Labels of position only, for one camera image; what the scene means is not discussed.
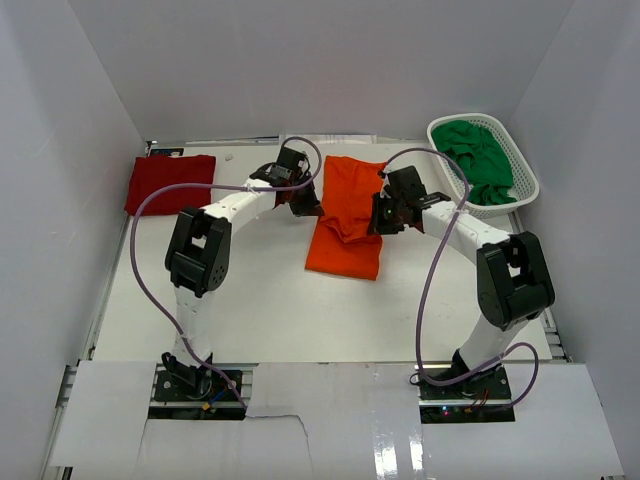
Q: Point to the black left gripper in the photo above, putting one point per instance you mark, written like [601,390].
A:
[311,206]

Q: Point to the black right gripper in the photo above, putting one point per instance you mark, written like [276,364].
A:
[377,225]

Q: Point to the orange t shirt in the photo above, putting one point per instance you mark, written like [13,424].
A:
[340,244]

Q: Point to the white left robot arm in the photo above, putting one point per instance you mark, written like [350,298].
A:
[199,252]

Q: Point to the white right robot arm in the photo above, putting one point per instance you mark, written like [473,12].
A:
[513,283]

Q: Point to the green t shirt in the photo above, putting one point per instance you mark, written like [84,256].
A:
[480,157]

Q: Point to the white plastic laundry basket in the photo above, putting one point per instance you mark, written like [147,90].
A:
[525,188]

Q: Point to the blue label sticker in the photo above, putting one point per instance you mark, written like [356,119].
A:
[166,151]

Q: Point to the folded dark red t shirt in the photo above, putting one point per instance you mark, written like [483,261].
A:
[158,171]

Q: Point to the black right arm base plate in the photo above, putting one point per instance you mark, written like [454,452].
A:
[483,399]

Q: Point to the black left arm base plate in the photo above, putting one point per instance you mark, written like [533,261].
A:
[210,400]

